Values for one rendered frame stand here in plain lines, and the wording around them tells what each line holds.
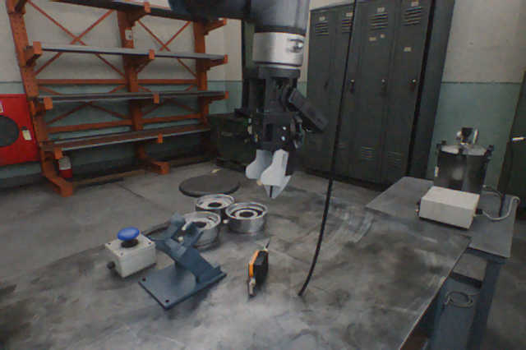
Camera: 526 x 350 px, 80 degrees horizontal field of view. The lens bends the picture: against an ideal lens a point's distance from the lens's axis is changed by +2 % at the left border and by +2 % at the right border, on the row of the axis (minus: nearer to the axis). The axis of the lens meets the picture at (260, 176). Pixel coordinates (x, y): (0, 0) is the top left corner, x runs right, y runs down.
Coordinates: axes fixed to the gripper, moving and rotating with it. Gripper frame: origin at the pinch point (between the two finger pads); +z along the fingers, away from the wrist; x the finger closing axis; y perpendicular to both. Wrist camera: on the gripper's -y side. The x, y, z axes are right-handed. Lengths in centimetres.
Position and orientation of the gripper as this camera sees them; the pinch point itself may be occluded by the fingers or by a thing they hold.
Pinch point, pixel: (274, 190)
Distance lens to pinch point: 54.6
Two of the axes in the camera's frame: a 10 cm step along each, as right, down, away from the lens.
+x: 6.6, 2.8, -7.0
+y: -7.5, 1.5, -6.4
